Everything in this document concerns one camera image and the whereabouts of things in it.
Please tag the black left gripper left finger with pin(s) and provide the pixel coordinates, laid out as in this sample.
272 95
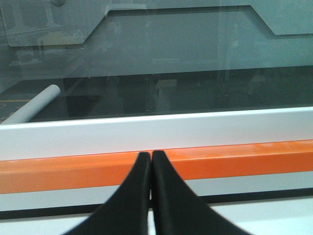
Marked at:
126 211

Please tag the orange sash handle bar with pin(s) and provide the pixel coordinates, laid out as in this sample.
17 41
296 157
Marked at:
109 169

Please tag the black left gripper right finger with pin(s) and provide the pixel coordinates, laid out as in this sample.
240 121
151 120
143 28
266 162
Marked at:
178 210

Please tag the rolled dark poster mat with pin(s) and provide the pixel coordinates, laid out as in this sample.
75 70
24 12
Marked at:
34 106

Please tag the grey baffle panel inside hood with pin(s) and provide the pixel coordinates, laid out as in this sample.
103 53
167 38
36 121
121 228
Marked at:
31 23

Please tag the white framed glass sash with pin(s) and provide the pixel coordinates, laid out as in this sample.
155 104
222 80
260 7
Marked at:
158 87

